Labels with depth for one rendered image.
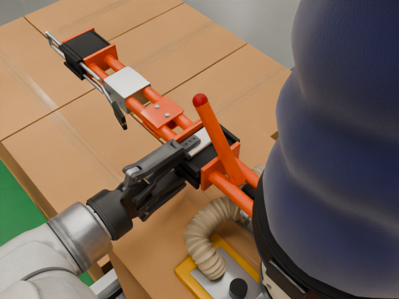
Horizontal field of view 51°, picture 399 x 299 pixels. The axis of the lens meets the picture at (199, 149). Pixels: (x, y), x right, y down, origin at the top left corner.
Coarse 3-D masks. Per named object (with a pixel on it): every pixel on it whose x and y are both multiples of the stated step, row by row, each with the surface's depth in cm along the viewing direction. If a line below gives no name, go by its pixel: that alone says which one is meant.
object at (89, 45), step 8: (80, 32) 86; (88, 32) 86; (64, 40) 84; (72, 40) 84; (80, 40) 84; (88, 40) 84; (96, 40) 84; (104, 40) 84; (72, 48) 83; (80, 48) 83; (88, 48) 83; (96, 48) 83; (104, 48) 83; (112, 48) 83; (80, 56) 81; (88, 56) 81; (96, 56) 82; (104, 56) 83; (88, 64) 82; (96, 64) 83; (104, 64) 85
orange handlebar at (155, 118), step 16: (112, 64) 82; (144, 96) 78; (160, 96) 76; (144, 112) 73; (160, 112) 73; (176, 112) 73; (160, 128) 72; (224, 176) 66; (256, 176) 65; (224, 192) 65; (240, 192) 64; (240, 208) 63
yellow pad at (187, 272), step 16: (224, 256) 69; (176, 272) 68; (192, 272) 68; (224, 272) 68; (240, 272) 68; (256, 272) 68; (192, 288) 67; (208, 288) 66; (224, 288) 66; (240, 288) 63; (256, 288) 66
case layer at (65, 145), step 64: (64, 0) 191; (128, 0) 191; (0, 64) 164; (128, 64) 164; (192, 64) 164; (256, 64) 164; (0, 128) 143; (64, 128) 143; (128, 128) 143; (64, 192) 127
